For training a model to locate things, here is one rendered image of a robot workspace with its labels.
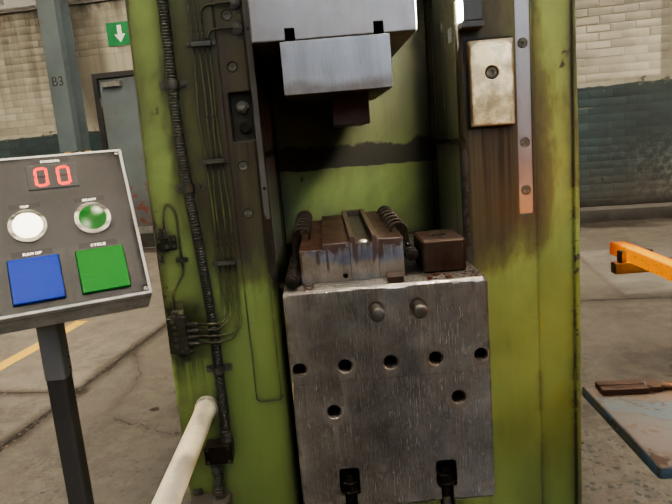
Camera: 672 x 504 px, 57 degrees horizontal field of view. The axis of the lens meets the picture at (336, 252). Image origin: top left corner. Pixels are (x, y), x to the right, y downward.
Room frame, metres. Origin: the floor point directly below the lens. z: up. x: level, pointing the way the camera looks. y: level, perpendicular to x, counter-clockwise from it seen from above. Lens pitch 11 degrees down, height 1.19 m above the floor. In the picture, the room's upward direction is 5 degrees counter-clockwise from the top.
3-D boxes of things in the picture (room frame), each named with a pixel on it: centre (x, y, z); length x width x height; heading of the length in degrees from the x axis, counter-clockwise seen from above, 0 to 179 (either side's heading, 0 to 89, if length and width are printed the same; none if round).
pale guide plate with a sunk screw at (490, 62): (1.29, -0.34, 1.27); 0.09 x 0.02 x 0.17; 90
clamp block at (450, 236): (1.22, -0.21, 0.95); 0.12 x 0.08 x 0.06; 0
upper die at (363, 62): (1.37, -0.03, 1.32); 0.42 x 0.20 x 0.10; 0
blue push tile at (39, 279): (0.96, 0.48, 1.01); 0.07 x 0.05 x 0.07; 115
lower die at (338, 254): (1.37, -0.03, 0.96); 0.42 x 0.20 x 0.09; 0
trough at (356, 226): (1.37, -0.05, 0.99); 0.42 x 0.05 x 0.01; 0
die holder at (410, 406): (1.38, -0.08, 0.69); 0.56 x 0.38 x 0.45; 0
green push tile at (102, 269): (1.00, 0.39, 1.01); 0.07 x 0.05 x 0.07; 115
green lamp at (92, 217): (1.04, 0.41, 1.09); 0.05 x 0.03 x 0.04; 90
